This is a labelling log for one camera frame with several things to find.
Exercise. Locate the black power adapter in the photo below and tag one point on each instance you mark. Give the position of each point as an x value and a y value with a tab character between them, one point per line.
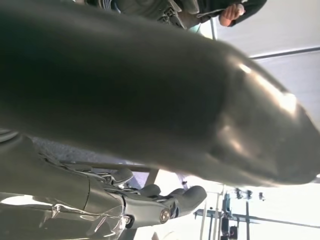
233	232
225	225

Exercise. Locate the person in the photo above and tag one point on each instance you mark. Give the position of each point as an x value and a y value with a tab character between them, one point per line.
149	8

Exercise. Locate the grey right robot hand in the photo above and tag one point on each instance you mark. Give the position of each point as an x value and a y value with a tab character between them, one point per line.
149	92

